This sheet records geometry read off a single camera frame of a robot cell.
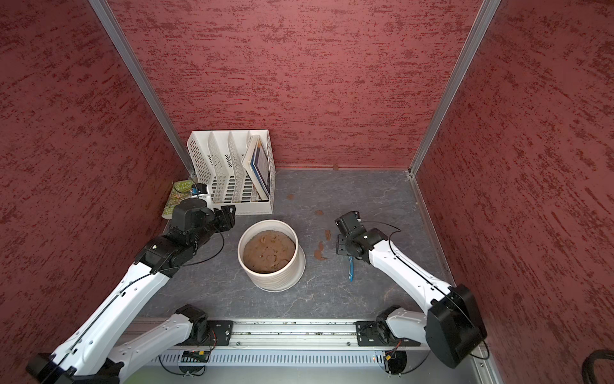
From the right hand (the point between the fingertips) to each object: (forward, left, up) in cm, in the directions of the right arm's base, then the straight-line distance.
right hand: (347, 249), depth 84 cm
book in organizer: (+30, +34, +15) cm, 48 cm away
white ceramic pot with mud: (-3, +27, +4) cm, 27 cm away
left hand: (+5, +39, +18) cm, 43 cm away
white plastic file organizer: (+45, +49, -1) cm, 66 cm away
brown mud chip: (+23, +9, -10) cm, 27 cm away
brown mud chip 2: (+11, +6, -8) cm, 15 cm away
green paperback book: (+33, +73, -3) cm, 80 cm away
